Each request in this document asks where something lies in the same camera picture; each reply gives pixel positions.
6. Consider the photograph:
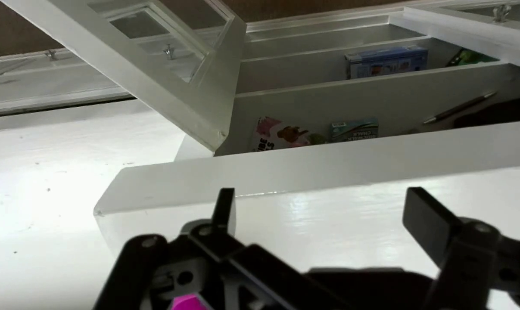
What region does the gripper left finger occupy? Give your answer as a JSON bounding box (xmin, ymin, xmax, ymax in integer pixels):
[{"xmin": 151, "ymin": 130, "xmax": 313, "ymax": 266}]
[{"xmin": 94, "ymin": 188, "xmax": 342, "ymax": 310}]

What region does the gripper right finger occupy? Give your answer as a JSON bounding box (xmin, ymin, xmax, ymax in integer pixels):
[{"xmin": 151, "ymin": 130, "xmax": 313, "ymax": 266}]
[{"xmin": 403, "ymin": 187, "xmax": 520, "ymax": 310}]

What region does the magenta block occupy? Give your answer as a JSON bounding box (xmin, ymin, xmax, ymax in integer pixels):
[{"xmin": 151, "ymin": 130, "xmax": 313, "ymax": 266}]
[{"xmin": 168, "ymin": 294, "xmax": 214, "ymax": 310}]

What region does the pink printed packet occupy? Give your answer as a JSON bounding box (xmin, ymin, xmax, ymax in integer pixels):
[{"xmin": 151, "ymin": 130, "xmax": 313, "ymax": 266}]
[{"xmin": 251, "ymin": 116, "xmax": 326, "ymax": 152}]

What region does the white cabinet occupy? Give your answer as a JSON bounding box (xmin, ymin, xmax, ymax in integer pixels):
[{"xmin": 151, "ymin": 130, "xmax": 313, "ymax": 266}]
[{"xmin": 0, "ymin": 0, "xmax": 520, "ymax": 310}]

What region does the silver pen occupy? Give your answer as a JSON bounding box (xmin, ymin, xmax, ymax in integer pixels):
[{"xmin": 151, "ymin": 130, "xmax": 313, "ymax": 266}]
[{"xmin": 422, "ymin": 91, "xmax": 498, "ymax": 126}]

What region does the white cabinet door with window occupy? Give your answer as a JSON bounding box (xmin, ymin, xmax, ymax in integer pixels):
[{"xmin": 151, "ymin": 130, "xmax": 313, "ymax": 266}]
[
  {"xmin": 389, "ymin": 0, "xmax": 520, "ymax": 72},
  {"xmin": 0, "ymin": 0, "xmax": 247, "ymax": 152}
]

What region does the small teal box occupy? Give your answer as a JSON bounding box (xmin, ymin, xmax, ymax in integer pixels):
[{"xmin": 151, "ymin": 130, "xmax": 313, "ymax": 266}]
[{"xmin": 330, "ymin": 119, "xmax": 379, "ymax": 143}]

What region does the green packet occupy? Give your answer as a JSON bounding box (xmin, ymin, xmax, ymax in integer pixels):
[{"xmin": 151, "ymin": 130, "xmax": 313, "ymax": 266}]
[{"xmin": 447, "ymin": 48, "xmax": 498, "ymax": 68}]

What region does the blue cardboard box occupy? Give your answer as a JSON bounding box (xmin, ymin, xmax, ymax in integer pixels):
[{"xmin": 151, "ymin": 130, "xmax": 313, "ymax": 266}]
[{"xmin": 345, "ymin": 46, "xmax": 429, "ymax": 80}]

